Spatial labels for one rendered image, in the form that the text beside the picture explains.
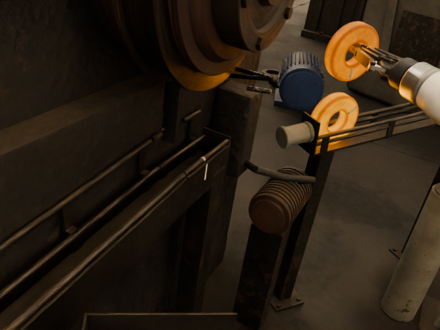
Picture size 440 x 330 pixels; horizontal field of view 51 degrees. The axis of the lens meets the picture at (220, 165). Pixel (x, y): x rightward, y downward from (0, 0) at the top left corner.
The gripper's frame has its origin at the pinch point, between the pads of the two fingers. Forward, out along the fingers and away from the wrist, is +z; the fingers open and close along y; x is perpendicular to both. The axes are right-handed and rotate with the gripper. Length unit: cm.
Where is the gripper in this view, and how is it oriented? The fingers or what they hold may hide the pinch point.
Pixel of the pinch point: (354, 46)
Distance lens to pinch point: 127.9
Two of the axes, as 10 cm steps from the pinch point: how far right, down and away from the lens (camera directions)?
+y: 8.8, -1.3, 4.5
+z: -4.4, -5.5, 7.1
